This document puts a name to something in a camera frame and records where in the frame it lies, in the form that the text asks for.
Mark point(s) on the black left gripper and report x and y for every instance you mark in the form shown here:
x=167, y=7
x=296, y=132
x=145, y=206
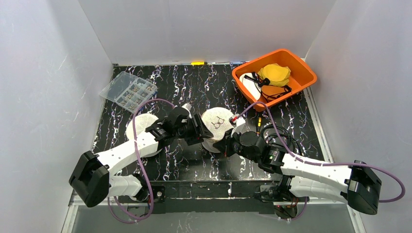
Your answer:
x=197, y=129

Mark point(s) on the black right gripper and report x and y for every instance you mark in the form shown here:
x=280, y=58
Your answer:
x=228, y=146

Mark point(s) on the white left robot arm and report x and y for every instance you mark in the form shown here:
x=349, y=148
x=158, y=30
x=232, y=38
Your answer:
x=94, y=176

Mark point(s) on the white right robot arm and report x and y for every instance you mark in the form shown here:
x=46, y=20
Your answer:
x=355, y=184

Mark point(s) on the yellow bra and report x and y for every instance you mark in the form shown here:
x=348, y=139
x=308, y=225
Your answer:
x=275, y=75

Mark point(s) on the yellow tape piece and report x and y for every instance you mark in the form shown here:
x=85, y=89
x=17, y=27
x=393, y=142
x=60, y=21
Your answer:
x=198, y=63

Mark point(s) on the clear plastic screw box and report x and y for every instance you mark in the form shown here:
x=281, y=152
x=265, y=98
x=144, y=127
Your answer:
x=129, y=91

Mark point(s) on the orange plastic bin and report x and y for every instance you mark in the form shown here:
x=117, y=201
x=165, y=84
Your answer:
x=301, y=75

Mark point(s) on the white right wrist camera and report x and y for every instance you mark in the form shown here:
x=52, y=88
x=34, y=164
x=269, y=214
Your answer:
x=238, y=123

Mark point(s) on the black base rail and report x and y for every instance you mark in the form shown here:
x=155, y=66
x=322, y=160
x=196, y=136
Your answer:
x=263, y=197

